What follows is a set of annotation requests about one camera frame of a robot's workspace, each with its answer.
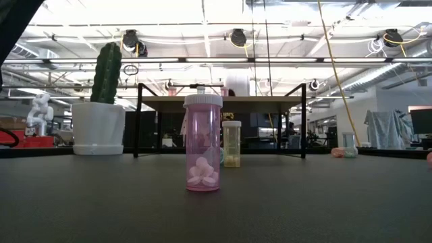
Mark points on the brown cardboard box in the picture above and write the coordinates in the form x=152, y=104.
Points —
x=10, y=123

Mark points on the small white planter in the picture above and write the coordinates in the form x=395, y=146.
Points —
x=167, y=142

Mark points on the silver ventilation duct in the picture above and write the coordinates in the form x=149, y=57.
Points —
x=37, y=53
x=371, y=79

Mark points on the black partition panel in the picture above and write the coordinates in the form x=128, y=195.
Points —
x=148, y=128

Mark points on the orange pill bottle white cap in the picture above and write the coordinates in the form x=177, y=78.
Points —
x=172, y=92
x=337, y=152

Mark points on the white draped cloth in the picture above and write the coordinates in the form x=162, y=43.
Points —
x=185, y=131

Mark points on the black computer monitor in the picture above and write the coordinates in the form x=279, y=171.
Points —
x=422, y=121

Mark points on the gray draped cloth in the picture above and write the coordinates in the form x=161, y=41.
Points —
x=388, y=131

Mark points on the white cylindrical column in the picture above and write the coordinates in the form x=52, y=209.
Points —
x=238, y=82

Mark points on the dark table mat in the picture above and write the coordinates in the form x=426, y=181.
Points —
x=101, y=202

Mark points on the white hexagonal plant pot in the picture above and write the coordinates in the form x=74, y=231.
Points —
x=98, y=128

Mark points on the green artificial cactus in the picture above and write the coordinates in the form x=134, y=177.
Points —
x=106, y=74

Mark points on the black aluminium table frame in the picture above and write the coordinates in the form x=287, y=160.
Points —
x=388, y=153

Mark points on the yellow pill bottle white cap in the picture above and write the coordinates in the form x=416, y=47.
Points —
x=231, y=145

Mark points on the wooden shelf black metal frame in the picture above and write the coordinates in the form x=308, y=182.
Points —
x=236, y=104

